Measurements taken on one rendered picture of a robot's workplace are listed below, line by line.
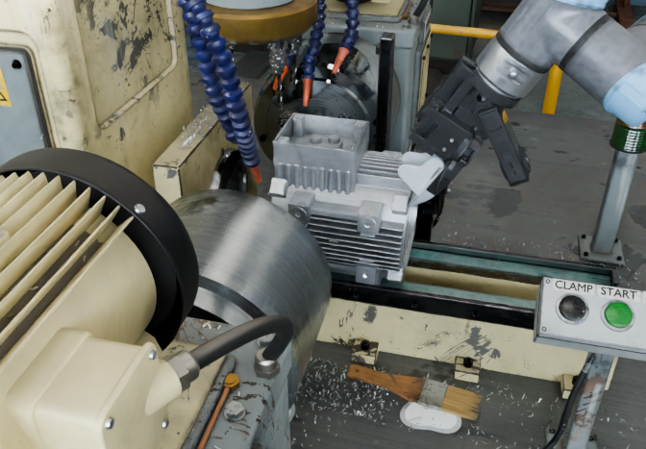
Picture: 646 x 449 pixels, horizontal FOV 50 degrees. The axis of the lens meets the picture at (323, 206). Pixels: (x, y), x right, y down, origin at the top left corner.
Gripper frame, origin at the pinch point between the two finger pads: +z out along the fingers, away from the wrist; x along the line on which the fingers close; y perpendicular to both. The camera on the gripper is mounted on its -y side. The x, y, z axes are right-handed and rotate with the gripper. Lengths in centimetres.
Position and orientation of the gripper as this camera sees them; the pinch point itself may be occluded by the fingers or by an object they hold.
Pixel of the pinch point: (419, 200)
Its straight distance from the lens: 97.0
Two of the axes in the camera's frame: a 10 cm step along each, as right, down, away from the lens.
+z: -4.9, 6.7, 5.7
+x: -2.4, 5.2, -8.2
